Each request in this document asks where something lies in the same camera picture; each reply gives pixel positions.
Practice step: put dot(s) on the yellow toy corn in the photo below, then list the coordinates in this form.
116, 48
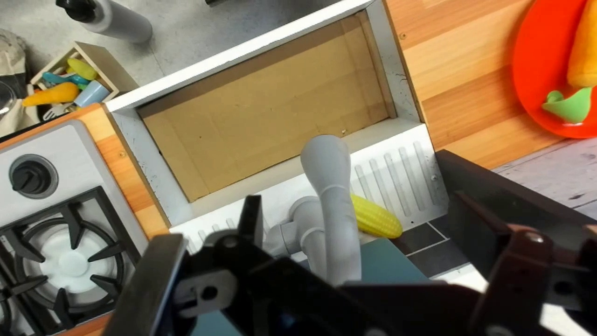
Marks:
376, 216

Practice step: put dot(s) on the white toy sink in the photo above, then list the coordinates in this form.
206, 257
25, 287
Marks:
262, 112

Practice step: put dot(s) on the orange plate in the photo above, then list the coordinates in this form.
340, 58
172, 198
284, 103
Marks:
534, 67

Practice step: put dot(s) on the black stove knob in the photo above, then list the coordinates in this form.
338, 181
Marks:
31, 177

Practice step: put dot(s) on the grey cylinder roll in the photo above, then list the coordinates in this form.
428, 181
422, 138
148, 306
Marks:
122, 20

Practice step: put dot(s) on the beige cloth bag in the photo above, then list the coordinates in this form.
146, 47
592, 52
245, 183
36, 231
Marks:
10, 61

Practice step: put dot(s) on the yellow-orange toy carrot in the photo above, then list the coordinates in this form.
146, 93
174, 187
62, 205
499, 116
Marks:
585, 48

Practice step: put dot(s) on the wooden toy box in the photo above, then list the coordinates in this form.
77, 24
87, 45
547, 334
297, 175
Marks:
113, 67

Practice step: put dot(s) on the grey wood-look board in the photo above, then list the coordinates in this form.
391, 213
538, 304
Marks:
553, 177

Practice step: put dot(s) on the grey toy tap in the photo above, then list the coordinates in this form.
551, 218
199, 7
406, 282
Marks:
337, 211

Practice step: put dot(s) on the black burner grate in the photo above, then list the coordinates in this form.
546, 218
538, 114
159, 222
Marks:
94, 254

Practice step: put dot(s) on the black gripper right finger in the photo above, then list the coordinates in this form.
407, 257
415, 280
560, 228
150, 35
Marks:
504, 272

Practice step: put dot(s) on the light blue toy cup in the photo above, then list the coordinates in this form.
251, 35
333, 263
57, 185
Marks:
94, 93

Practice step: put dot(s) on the white toy stove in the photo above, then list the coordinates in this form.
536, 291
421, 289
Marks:
68, 160

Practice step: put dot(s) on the orange toy vegetable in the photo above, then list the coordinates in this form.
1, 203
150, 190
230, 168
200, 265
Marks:
53, 93

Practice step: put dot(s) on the black side panel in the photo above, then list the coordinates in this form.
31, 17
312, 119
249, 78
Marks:
473, 179

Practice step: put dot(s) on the shiny gripper left finger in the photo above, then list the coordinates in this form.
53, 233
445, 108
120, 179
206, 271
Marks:
144, 289

